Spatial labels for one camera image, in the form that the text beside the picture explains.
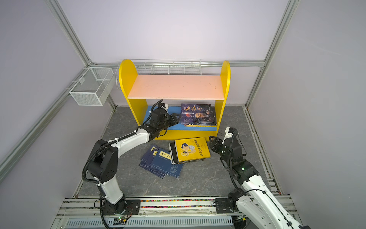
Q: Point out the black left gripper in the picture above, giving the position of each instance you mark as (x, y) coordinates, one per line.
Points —
(174, 119)

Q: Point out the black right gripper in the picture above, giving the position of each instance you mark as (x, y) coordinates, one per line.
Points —
(216, 145)

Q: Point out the black wolf cover book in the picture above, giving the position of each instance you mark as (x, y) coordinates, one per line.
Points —
(200, 125)

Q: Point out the purple portrait cover book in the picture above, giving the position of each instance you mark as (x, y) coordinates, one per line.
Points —
(198, 115)

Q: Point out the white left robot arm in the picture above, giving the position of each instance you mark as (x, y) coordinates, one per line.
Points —
(102, 164)

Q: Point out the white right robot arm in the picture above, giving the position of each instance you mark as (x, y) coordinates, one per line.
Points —
(252, 197)

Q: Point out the top dark blue booklet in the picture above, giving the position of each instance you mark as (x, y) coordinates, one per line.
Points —
(163, 162)

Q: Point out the dark blue booklet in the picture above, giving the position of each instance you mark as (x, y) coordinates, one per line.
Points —
(147, 159)
(163, 162)

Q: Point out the yellow wooden bookshelf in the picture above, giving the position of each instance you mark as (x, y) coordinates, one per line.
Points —
(138, 89)

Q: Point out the lower dark blue booklet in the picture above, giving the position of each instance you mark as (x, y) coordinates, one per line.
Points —
(147, 159)

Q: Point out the green circuit board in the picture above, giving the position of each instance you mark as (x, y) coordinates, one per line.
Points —
(119, 221)

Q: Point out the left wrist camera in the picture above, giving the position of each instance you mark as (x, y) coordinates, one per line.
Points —
(163, 106)

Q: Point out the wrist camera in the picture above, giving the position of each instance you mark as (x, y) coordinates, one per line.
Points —
(230, 132)
(163, 106)

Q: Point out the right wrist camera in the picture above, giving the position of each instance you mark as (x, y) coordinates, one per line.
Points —
(230, 132)

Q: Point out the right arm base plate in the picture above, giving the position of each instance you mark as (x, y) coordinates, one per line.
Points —
(224, 205)

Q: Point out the white slotted cable duct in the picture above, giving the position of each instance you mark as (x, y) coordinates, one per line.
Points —
(153, 222)

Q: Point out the white mesh wire basket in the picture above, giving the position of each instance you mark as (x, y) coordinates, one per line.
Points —
(93, 87)

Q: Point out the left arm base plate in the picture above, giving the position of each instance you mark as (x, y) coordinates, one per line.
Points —
(124, 207)

